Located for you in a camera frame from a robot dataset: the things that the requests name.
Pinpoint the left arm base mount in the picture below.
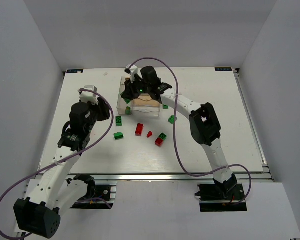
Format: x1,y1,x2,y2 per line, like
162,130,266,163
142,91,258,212
66,174,115,210

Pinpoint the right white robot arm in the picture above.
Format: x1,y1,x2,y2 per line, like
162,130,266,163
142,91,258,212
121,65,238,198

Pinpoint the red 2x4 lego brick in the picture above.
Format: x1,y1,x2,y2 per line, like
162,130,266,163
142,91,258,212
135,123,144,137

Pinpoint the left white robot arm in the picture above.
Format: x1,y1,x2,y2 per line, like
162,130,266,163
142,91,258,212
13,97,112,239

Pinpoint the green 2x4 lego brick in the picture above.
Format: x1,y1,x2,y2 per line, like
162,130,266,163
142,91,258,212
115,116,123,127

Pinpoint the small red sloped lego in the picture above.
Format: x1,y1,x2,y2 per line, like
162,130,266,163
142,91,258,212
146,131,153,138

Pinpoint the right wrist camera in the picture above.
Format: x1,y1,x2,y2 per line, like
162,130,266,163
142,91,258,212
124,64,138,83

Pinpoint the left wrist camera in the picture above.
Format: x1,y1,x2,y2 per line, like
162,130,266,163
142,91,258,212
78,85,98,105

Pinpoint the red 2x2 lego brick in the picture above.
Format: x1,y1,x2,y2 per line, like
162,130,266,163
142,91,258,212
154,137,164,147

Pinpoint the amber tinted container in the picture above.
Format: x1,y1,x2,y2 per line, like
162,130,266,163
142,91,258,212
132,94,161,108

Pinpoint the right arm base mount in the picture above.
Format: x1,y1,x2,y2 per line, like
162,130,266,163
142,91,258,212
194,184,248,213

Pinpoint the tall clear narrow container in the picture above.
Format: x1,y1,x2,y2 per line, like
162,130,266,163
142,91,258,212
116,77,132,116

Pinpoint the green curved lego brick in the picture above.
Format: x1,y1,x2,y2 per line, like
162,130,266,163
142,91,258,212
113,132,124,140

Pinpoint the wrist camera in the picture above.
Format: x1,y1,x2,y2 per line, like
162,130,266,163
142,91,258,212
78,85,98,105
124,64,138,83

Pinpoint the green lego brick carried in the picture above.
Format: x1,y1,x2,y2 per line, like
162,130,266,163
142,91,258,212
120,92,131,105

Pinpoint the green 2x2 sloped lego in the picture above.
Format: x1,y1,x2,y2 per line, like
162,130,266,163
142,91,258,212
167,115,178,125

